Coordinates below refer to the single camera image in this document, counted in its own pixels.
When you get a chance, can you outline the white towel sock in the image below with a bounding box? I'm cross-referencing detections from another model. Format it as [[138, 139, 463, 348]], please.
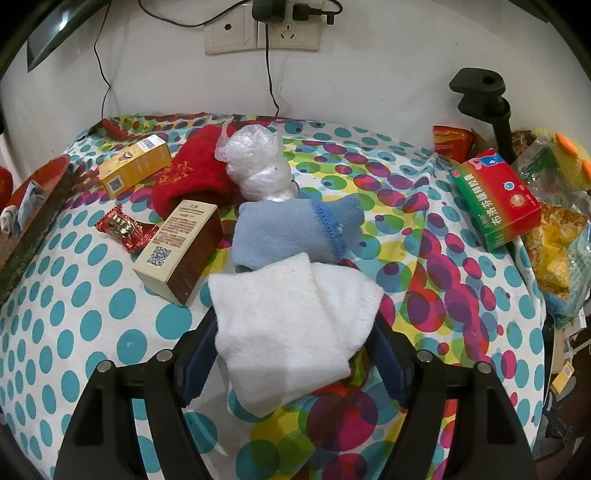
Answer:
[[208, 253, 384, 417]]

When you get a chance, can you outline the light blue sock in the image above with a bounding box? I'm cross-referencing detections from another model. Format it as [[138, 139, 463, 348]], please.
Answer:
[[12, 181, 45, 236], [231, 194, 365, 271]]

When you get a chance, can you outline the yellow cartoon face medicine box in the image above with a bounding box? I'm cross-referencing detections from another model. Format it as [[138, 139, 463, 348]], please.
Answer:
[[98, 135, 171, 199]]

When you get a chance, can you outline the clear plastic bag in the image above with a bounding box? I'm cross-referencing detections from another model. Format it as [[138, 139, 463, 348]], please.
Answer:
[[214, 120, 297, 202]]

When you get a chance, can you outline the brown beige QR box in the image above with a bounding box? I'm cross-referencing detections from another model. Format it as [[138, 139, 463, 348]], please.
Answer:
[[133, 200, 223, 305]]

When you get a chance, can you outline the yellow snack bag pile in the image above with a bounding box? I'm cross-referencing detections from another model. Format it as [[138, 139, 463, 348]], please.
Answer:
[[523, 182, 590, 326]]

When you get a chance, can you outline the red gold candy wrapper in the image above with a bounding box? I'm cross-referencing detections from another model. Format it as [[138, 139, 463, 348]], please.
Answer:
[[94, 204, 158, 254]]

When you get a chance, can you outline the red green medicine box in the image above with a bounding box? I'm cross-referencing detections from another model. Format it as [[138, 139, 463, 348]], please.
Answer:
[[451, 149, 541, 252]]

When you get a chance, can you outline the colourful polka dot bedsheet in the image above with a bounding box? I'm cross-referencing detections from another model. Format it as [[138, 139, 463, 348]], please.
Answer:
[[1, 113, 546, 479]]

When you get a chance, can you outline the light blue sock on bed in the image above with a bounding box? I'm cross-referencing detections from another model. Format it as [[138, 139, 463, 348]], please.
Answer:
[[231, 194, 365, 271]]

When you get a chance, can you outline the red sock gold embroidery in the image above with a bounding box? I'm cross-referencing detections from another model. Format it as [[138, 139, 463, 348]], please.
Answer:
[[151, 125, 242, 219]]

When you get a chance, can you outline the yellow plush toy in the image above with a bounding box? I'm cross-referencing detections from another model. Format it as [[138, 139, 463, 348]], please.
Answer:
[[531, 127, 590, 191]]

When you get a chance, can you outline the red snack packet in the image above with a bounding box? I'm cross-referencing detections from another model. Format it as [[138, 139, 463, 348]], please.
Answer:
[[433, 125, 476, 163]]

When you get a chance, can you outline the black phone holder stand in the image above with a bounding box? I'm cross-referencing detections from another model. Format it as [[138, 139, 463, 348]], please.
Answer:
[[449, 67, 515, 164]]

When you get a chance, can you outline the black plug adapter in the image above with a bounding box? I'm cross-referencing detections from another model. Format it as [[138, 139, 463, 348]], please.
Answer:
[[252, 0, 344, 25]]

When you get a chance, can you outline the thin black wall cable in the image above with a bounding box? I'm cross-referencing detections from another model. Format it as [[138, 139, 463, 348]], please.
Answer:
[[93, 0, 115, 121]]

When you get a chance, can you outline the black power cable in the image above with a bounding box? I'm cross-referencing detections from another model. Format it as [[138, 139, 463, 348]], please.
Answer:
[[263, 22, 282, 119]]

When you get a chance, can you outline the white wall socket plate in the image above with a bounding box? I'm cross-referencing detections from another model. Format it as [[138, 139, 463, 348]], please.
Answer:
[[204, 1, 325, 55]]

